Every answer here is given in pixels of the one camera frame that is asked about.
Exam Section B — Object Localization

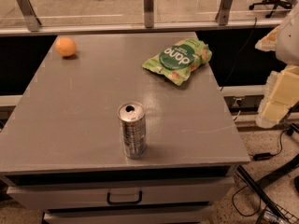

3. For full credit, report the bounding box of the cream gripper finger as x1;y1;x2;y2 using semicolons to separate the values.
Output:
256;64;299;129
255;26;278;51

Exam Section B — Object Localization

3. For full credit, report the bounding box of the green rice chip bag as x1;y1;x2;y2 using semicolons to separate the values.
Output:
142;38;212;86

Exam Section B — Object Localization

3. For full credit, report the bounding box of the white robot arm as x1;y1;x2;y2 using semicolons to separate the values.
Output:
255;4;299;129

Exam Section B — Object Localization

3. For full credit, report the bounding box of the silver redbull can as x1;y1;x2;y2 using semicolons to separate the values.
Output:
118;101;146;159

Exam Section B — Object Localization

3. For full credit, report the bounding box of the black stand leg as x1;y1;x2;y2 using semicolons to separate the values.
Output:
237;154;299;215

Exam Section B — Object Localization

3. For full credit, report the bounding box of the orange fruit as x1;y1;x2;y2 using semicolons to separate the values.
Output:
54;37;77;57

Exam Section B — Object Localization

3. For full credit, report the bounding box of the grey drawer cabinet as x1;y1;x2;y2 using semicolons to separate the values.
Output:
0;33;249;224

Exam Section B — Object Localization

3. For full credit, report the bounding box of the right metal bracket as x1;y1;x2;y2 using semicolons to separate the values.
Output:
216;0;233;25

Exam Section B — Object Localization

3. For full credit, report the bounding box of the metal bracket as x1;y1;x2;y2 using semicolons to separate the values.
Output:
16;0;42;32
216;0;233;25
143;0;154;28

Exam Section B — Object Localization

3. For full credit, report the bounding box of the black power adapter cable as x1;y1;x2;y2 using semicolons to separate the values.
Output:
252;128;289;161

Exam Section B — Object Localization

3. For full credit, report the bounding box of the black wire basket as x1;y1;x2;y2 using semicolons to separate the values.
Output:
255;204;299;224

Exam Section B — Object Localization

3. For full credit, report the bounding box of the middle metal bracket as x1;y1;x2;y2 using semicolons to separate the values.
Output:
143;0;154;28

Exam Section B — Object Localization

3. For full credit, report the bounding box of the black drawer handle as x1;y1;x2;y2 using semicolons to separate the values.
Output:
107;190;143;206

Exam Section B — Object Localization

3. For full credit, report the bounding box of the left metal bracket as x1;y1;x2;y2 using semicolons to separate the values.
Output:
16;0;42;32

